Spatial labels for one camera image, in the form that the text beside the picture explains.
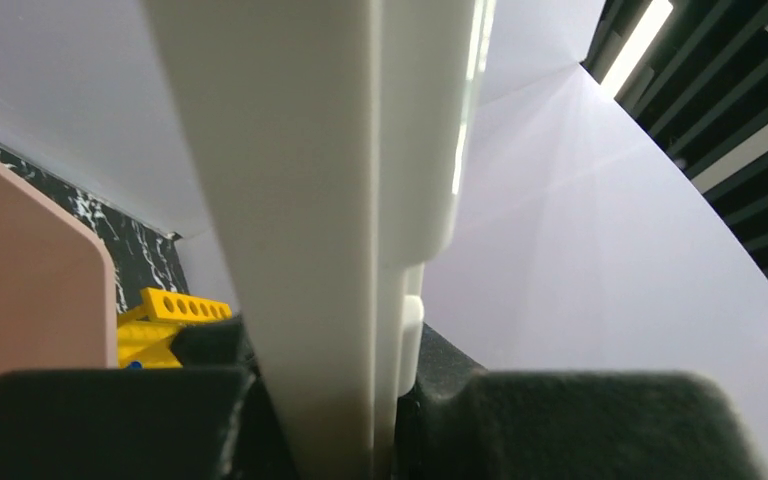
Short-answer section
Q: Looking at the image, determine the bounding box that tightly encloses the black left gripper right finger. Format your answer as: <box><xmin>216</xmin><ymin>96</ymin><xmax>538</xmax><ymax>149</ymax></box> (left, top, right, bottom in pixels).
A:
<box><xmin>396</xmin><ymin>327</ymin><xmax>768</xmax><ymax>479</ymax></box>

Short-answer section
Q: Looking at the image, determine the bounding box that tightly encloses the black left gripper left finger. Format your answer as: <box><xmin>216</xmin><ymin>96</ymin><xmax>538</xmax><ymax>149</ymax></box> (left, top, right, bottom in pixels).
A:
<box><xmin>0</xmin><ymin>317</ymin><xmax>297</xmax><ymax>479</ymax></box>

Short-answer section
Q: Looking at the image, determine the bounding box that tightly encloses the yellow test tube rack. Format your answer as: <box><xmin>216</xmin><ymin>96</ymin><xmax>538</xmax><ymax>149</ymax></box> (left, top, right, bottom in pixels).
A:
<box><xmin>116</xmin><ymin>287</ymin><xmax>232</xmax><ymax>369</ymax></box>

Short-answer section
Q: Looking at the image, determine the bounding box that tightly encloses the pink plastic bin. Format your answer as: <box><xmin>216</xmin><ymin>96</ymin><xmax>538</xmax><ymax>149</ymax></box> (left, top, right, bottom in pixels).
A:
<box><xmin>0</xmin><ymin>163</ymin><xmax>116</xmax><ymax>375</ymax></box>

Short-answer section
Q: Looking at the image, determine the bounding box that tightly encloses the white container lid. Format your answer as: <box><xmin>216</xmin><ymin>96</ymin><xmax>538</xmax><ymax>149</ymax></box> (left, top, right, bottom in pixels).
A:
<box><xmin>143</xmin><ymin>1</ymin><xmax>495</xmax><ymax>479</ymax></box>

